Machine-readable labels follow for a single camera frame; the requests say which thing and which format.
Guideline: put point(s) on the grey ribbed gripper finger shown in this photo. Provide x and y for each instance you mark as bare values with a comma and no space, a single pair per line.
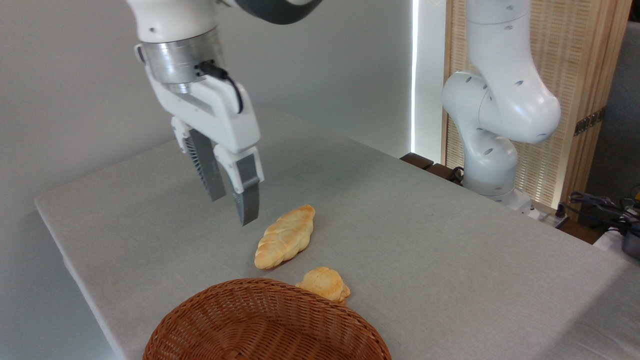
246,195
205,165

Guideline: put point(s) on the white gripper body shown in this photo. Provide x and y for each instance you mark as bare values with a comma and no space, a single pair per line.
220,115

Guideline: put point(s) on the long braided bread loaf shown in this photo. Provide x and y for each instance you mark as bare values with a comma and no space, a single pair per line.
285,237

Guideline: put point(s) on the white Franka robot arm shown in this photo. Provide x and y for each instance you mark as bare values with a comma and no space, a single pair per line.
500,100

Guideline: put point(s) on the small round bread roll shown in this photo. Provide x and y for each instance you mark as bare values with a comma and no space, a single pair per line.
325,285

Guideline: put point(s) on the brown woven wicker basket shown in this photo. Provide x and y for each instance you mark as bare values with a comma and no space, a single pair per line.
260,325

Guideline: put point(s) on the dark wooden bench edge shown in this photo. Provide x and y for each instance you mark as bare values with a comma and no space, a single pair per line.
417,161

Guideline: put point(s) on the grey tablecloth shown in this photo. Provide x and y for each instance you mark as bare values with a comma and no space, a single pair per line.
425,250

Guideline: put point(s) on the black plug on power strip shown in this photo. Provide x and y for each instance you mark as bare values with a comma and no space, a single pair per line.
561,211

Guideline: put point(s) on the wooden slatted screen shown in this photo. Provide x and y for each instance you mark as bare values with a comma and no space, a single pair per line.
580,50

